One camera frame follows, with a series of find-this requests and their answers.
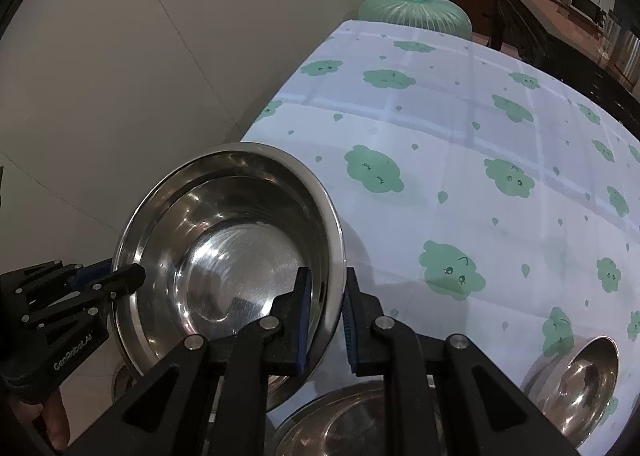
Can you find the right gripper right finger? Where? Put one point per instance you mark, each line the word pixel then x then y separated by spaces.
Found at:
pixel 441 397

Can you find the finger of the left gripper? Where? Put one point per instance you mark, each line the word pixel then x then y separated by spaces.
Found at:
pixel 117 282

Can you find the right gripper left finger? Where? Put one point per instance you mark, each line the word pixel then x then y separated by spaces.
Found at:
pixel 209 396

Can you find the large stainless steel bowl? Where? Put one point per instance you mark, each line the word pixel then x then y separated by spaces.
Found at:
pixel 219 238

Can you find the left hand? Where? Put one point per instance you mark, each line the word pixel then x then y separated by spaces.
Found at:
pixel 53 414

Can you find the steel plate bottom centre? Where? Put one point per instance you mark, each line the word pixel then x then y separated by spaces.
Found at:
pixel 347 421

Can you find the small steel bowl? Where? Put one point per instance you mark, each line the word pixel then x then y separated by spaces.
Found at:
pixel 572 383

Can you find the green cloud pattern tablecloth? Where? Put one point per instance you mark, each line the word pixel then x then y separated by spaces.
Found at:
pixel 477 195

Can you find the dark wooden side table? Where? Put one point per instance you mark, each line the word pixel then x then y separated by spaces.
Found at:
pixel 550 39

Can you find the green plastic stool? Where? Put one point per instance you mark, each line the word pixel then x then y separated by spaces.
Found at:
pixel 441 16

